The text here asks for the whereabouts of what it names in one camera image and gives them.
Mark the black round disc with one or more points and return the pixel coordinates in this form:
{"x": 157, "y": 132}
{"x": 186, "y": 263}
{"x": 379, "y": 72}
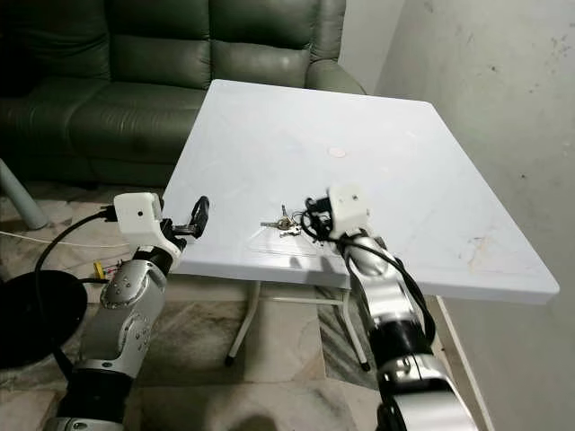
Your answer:
{"x": 27, "y": 323}

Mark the small yellow floor toy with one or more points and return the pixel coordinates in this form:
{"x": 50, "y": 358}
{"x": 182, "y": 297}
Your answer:
{"x": 99, "y": 269}

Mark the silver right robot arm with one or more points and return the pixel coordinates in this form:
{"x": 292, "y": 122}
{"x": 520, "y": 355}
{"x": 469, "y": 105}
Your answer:
{"x": 391, "y": 305}

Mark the round beige table hole cap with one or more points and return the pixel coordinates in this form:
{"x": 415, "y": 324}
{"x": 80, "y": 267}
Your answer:
{"x": 337, "y": 153}

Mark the grey slanted pole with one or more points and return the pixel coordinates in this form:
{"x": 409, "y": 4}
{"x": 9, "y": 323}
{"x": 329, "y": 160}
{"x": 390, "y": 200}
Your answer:
{"x": 20, "y": 193}

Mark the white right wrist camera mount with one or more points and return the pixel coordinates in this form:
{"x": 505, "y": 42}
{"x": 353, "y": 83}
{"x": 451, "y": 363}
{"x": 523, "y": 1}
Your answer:
{"x": 350, "y": 206}

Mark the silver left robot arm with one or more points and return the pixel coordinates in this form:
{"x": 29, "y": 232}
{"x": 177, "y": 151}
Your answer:
{"x": 121, "y": 314}

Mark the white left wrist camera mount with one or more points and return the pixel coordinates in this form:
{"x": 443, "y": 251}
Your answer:
{"x": 135, "y": 215}

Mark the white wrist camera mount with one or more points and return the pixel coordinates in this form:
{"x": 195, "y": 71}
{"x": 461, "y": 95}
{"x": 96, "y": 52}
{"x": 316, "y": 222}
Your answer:
{"x": 350, "y": 206}
{"x": 135, "y": 215}

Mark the white plastic square table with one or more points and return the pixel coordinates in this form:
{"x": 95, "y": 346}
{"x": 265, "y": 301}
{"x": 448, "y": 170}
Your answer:
{"x": 368, "y": 126}

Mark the dark green leather sofa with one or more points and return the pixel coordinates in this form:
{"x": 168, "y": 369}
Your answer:
{"x": 108, "y": 108}

